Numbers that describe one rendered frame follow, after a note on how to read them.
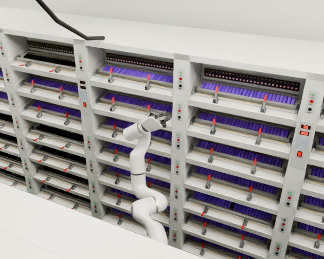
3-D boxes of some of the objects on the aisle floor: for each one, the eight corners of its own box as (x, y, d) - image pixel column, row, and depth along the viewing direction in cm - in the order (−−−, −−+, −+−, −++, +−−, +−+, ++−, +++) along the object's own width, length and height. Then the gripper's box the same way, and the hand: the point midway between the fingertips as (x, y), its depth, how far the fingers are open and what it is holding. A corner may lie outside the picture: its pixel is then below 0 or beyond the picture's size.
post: (269, 318, 250) (328, 75, 165) (255, 312, 254) (307, 72, 168) (274, 295, 266) (331, 63, 181) (262, 291, 270) (311, 60, 184)
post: (104, 250, 304) (84, 39, 218) (95, 246, 307) (72, 38, 221) (117, 235, 320) (103, 33, 234) (108, 232, 323) (91, 32, 237)
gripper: (152, 140, 206) (175, 129, 195) (132, 122, 199) (156, 109, 188) (155, 130, 211) (178, 119, 200) (137, 113, 204) (159, 100, 193)
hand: (164, 116), depth 195 cm, fingers open, 3 cm apart
